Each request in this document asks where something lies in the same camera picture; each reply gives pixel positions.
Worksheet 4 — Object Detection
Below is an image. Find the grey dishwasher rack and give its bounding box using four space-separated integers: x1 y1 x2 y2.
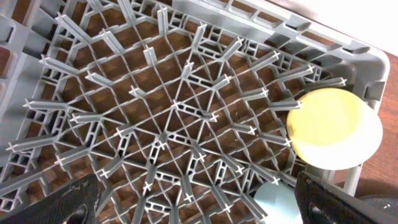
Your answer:
1 0 390 223

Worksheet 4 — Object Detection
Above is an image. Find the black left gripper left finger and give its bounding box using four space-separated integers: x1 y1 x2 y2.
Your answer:
1 174 101 224

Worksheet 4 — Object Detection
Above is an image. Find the black round tray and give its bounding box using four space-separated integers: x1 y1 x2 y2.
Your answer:
359 195 398 218

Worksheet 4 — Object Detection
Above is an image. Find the blue plastic cup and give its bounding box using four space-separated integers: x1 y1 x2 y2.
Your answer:
254 182 303 224

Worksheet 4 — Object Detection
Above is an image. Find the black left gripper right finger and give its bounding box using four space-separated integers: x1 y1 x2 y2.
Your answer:
294 171 397 224

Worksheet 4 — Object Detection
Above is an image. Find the yellow bowl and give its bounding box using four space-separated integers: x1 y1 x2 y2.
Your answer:
287 88 383 170

